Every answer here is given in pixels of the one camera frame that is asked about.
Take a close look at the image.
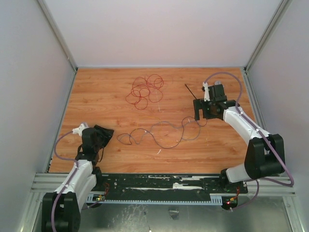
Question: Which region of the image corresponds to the blue grey wire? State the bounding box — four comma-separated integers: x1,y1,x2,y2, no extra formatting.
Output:
117,119,202,145

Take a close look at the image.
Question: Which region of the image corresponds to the red wire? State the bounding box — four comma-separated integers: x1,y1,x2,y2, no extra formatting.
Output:
125,73,174,110

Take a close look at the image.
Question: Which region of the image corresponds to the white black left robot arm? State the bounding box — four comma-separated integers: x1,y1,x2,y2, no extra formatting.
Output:
41,123,114,232

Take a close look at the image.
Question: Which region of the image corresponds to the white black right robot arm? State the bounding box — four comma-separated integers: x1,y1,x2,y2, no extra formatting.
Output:
193,83,285,192

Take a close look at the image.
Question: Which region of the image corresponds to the black zip tie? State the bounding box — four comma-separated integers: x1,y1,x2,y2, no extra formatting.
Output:
184,84,199,100

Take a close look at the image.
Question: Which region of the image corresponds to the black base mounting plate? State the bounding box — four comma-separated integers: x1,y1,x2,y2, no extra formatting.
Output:
93,174,248,197

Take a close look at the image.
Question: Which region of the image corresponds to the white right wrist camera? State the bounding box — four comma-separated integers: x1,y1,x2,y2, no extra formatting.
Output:
202,82,210,102

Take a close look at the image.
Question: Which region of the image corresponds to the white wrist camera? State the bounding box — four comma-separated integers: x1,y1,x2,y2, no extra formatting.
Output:
202,82,210,102
72,122,89,137

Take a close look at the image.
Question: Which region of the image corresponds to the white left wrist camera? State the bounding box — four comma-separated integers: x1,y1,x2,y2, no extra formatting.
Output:
72,122,89,137

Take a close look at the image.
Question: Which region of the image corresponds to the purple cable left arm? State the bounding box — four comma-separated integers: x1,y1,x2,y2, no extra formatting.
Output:
50,130,106,232

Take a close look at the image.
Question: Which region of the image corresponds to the grey slotted cable duct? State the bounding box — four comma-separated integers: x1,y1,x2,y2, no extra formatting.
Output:
84,189,223,205

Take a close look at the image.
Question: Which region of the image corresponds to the aluminium corner post right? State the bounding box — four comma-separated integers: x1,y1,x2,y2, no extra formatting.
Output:
242,0,294,73

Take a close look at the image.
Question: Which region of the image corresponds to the aluminium corner post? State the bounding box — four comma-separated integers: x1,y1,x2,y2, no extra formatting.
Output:
36,0,79,73
242,0,294,73

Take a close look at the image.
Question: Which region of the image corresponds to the aluminium corner post left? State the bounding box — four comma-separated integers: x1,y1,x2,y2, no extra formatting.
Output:
36,0,79,73

